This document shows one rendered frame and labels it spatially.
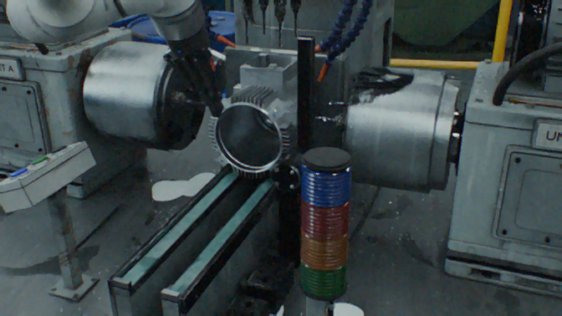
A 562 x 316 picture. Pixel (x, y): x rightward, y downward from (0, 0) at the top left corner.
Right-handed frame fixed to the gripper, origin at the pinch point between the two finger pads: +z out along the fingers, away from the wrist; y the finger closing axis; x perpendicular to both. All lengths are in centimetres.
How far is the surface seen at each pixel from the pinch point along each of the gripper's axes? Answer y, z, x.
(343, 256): -39, -20, 37
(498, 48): -51, 155, -181
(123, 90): 23.3, 1.9, -1.2
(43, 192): 14.8, -11.9, 33.0
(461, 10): -16, 264, -335
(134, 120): 20.6, 6.9, 2.9
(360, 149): -30.7, 5.9, 2.5
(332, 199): -37, -28, 34
